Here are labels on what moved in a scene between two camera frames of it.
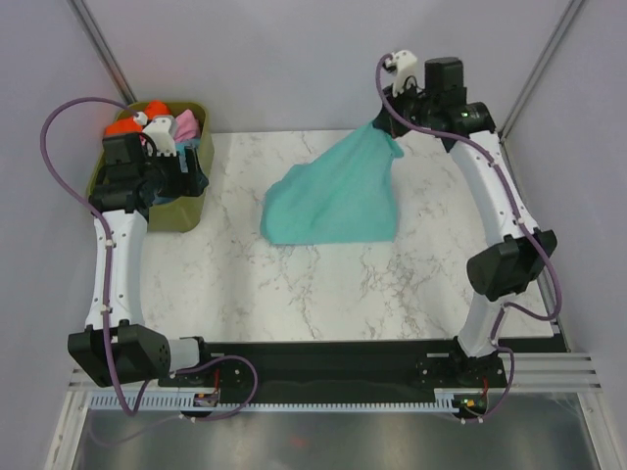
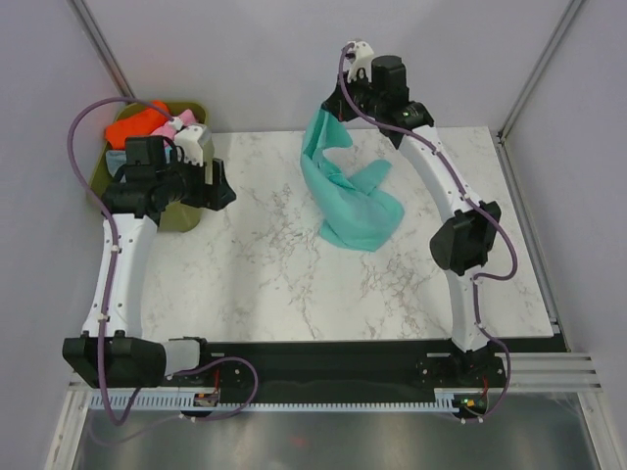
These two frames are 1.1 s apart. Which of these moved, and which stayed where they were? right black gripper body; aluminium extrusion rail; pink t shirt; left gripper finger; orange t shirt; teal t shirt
Moved: teal t shirt; right black gripper body; left gripper finger
Stayed: pink t shirt; aluminium extrusion rail; orange t shirt
